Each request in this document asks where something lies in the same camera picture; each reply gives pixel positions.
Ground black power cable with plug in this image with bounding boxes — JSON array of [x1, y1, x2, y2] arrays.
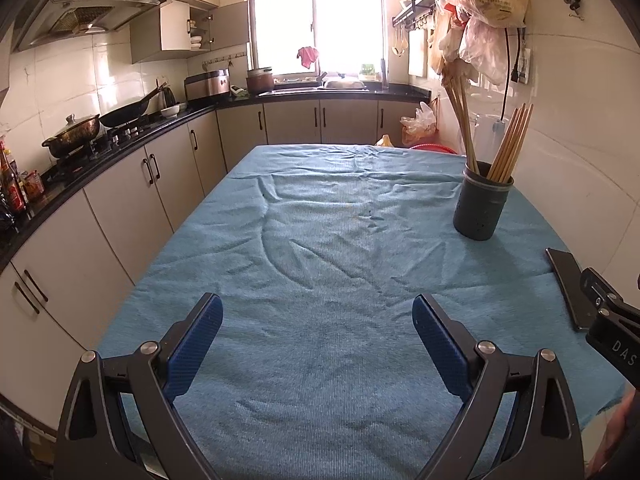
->
[[500, 27, 521, 123]]

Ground black gas stove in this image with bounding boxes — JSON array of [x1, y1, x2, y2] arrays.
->
[[50, 120, 161, 176]]

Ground person's right hand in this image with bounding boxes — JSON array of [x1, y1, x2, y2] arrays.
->
[[590, 390, 640, 478]]

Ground beige base cabinets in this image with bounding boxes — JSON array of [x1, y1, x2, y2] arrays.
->
[[0, 97, 431, 436]]

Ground steel range hood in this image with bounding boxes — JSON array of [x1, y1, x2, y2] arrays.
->
[[10, 0, 168, 53]]

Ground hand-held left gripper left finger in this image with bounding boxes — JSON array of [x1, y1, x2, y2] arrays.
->
[[54, 292, 224, 480]]

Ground kitchen window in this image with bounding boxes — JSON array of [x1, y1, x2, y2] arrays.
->
[[247, 0, 388, 78]]

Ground black kitchen countertop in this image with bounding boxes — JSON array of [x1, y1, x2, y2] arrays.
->
[[0, 82, 432, 271]]

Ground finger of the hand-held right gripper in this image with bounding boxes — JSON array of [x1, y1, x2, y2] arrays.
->
[[580, 267, 626, 313]]

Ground brown clay pot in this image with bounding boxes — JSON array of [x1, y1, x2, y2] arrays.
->
[[246, 66, 275, 95]]

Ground orange clear plastic bag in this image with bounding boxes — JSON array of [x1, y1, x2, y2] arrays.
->
[[400, 101, 440, 145]]

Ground blue tablecloth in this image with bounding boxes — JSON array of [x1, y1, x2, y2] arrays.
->
[[95, 144, 628, 480]]

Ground steel sink with faucet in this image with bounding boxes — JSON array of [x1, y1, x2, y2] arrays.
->
[[272, 71, 381, 93]]

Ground steel pot with lid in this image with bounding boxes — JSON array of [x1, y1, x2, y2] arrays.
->
[[41, 114, 102, 158]]

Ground red spice jar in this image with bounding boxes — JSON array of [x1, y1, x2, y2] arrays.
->
[[22, 170, 46, 201]]

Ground black wall rack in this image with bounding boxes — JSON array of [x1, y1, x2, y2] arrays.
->
[[391, 0, 441, 28]]

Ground clear glass cup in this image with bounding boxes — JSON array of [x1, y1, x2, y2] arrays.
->
[[470, 112, 508, 166]]

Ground hanging clear plastic bags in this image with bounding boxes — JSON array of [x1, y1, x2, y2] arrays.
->
[[427, 0, 511, 86]]

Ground white cutting board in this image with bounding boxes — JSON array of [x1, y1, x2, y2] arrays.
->
[[407, 29, 428, 78]]

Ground white power strip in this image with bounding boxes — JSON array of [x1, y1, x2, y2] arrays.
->
[[515, 47, 532, 85]]

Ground dark sauce bottles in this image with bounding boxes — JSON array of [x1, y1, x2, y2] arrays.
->
[[0, 140, 28, 216]]

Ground dark grey utensil holder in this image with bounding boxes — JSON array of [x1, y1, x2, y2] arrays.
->
[[452, 160, 515, 242]]

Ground open wall cabinet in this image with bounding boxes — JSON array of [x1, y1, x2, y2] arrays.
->
[[130, 0, 251, 65]]

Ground black smartphone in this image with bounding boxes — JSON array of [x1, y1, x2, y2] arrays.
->
[[545, 247, 601, 332]]

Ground bunch of wooden chopsticks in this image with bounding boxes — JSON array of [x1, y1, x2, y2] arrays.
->
[[440, 72, 535, 183]]

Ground black wok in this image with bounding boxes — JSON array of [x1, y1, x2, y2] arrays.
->
[[98, 82, 168, 128]]

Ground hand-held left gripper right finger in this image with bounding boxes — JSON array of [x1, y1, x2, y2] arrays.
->
[[412, 294, 586, 480]]

